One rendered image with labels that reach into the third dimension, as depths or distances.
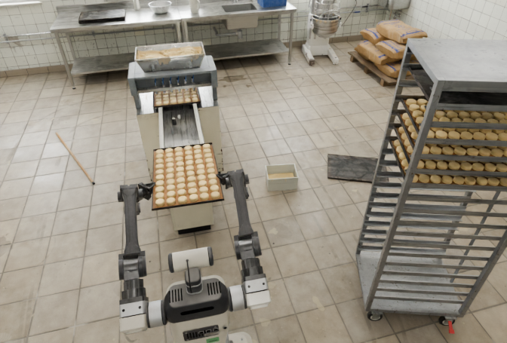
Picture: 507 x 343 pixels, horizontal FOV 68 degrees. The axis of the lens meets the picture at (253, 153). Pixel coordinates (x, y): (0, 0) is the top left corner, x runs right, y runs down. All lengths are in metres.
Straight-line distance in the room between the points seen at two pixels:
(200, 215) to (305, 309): 1.10
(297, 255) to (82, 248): 1.78
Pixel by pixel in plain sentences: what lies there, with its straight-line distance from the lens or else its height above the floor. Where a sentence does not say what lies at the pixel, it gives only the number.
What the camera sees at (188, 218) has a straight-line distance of 3.18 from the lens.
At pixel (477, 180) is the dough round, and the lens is 2.21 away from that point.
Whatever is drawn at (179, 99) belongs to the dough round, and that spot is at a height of 0.92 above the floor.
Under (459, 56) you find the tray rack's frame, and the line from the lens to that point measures 1.97.
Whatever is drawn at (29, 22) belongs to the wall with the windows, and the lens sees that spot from 6.59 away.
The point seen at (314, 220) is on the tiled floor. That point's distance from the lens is 3.44.
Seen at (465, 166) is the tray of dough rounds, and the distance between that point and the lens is 2.11.
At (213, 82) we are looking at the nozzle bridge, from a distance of 3.25.
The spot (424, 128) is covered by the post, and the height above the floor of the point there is 1.59.
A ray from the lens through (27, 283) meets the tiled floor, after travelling 3.47.
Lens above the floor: 2.49
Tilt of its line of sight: 37 degrees down
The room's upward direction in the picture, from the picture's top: straight up
